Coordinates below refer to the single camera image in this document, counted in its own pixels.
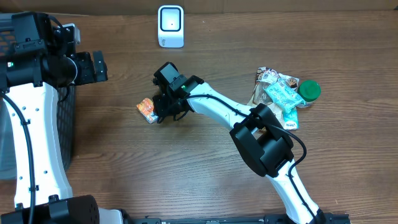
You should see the orange snack packet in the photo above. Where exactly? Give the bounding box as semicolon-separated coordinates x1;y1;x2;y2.
136;98;159;124

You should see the brown pastry bag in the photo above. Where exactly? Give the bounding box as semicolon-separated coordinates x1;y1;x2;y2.
248;67;299;127

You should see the teal white snack packet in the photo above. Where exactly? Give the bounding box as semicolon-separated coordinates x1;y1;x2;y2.
265;78;305;113

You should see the green white tissue pack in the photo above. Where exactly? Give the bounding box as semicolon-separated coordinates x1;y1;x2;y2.
282;108;299;131

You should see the green lid jar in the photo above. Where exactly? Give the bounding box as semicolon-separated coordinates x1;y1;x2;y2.
297;80;321;108

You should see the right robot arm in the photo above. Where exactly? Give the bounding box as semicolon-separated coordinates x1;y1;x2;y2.
153;62;326;223

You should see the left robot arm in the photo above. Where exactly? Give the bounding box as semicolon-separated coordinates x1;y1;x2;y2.
1;12;127;223

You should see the grey plastic basket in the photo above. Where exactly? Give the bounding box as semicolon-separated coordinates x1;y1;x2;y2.
1;13;76;180

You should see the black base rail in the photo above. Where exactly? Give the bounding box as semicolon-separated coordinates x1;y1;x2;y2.
132;213;352;224

